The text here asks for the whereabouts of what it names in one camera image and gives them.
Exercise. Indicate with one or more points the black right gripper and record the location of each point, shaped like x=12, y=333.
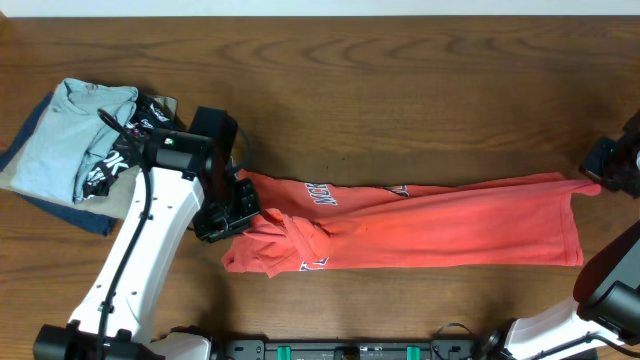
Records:
x=592, y=165

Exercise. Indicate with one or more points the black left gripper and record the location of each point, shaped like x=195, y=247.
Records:
x=213, y=229

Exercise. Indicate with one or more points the red t-shirt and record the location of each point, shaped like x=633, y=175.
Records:
x=308, y=226

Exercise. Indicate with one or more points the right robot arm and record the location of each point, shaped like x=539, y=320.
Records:
x=602, y=312

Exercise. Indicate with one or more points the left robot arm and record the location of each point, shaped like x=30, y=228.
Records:
x=187, y=180

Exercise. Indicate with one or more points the tan folded shirt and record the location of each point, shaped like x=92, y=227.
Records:
x=115, y=204

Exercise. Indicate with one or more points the black printed folded shirt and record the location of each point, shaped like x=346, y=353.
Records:
x=152, y=112

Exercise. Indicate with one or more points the navy folded shirt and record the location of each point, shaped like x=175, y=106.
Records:
x=85, y=220

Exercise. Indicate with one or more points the light blue folded shirt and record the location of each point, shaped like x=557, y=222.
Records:
x=71, y=139

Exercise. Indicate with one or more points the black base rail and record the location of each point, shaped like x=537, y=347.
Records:
x=441, y=347

